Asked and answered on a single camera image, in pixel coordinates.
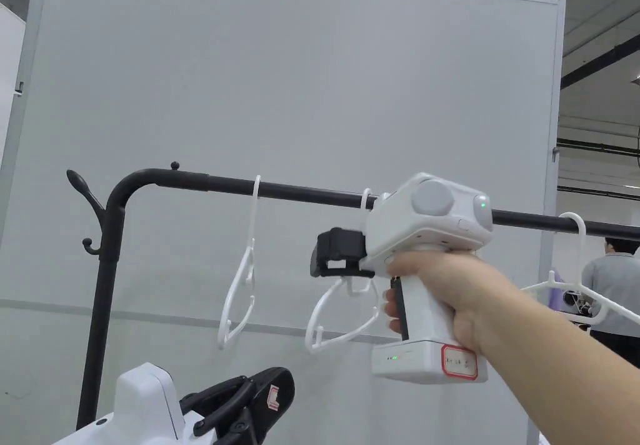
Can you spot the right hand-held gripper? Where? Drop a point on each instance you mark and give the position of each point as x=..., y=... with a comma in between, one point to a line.
x=425, y=230

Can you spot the person's right forearm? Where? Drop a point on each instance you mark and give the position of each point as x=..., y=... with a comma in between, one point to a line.
x=565, y=365

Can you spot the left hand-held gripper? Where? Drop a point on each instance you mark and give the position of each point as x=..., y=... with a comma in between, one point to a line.
x=145, y=410

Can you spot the white plastic clothes hanger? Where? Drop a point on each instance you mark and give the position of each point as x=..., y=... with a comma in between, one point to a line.
x=325, y=315
x=240, y=285
x=582, y=235

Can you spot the person's right hand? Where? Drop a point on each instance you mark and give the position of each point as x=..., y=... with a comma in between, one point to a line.
x=440, y=290

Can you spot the black metal clothes rack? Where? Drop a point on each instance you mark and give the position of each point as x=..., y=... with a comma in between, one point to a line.
x=310, y=196

